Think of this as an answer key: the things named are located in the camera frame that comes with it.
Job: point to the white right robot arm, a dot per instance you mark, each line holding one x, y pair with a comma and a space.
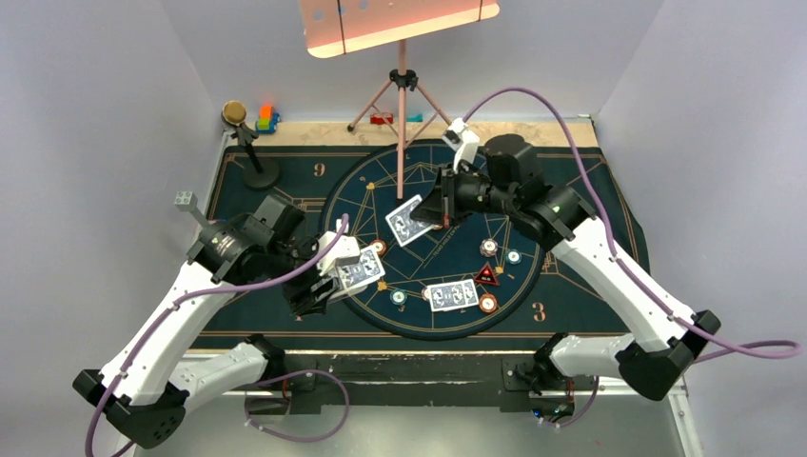
662, 341

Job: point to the round brass bell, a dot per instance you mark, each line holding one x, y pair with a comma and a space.
263, 173

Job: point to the orange poker chip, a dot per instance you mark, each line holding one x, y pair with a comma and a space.
379, 246
488, 303

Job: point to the red triangular dealer button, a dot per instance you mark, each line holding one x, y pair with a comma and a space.
487, 276

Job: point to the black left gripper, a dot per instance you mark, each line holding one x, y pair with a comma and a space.
303, 299

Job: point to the pink music stand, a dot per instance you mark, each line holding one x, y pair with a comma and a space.
336, 28

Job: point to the red teal toy blocks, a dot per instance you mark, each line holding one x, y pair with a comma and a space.
385, 117

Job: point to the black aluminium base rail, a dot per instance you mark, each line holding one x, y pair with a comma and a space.
511, 380

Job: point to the colourful toy brick train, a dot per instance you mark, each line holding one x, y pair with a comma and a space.
268, 119

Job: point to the blue playing card box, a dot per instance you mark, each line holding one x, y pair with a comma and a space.
354, 278

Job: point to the green poker chip stack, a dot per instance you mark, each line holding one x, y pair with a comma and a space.
398, 297

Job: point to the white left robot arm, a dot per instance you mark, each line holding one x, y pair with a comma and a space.
249, 251

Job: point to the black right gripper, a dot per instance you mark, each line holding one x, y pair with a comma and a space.
441, 206

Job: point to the round dark poker mat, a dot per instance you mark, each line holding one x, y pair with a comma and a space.
362, 184

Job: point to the face up court card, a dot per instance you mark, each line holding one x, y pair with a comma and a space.
405, 230

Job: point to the blue backed playing card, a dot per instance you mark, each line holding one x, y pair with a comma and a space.
437, 297
463, 294

